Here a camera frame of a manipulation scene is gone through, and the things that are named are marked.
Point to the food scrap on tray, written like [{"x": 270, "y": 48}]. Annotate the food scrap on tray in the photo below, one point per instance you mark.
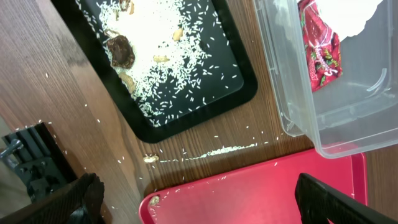
[{"x": 154, "y": 200}]

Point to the food scrap on table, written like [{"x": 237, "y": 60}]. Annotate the food scrap on table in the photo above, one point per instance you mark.
[{"x": 151, "y": 159}]

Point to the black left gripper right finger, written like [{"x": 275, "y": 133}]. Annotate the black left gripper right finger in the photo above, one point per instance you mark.
[{"x": 319, "y": 203}]

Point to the food scraps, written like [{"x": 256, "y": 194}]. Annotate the food scraps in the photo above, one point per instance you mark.
[{"x": 183, "y": 58}]

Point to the crumpled white napkin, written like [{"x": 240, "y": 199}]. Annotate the crumpled white napkin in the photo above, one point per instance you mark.
[{"x": 347, "y": 18}]

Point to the red plastic tray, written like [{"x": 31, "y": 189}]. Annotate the red plastic tray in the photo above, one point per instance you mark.
[{"x": 262, "y": 193}]

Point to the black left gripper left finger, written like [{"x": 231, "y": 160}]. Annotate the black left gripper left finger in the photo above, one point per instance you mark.
[{"x": 77, "y": 202}]

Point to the clear plastic bin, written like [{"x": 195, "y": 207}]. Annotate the clear plastic bin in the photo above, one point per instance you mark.
[{"x": 355, "y": 113}]

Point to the black tray bin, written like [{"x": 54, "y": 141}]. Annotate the black tray bin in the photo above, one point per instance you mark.
[{"x": 120, "y": 87}]

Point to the red snack wrapper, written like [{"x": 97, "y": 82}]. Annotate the red snack wrapper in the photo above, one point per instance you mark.
[{"x": 321, "y": 44}]

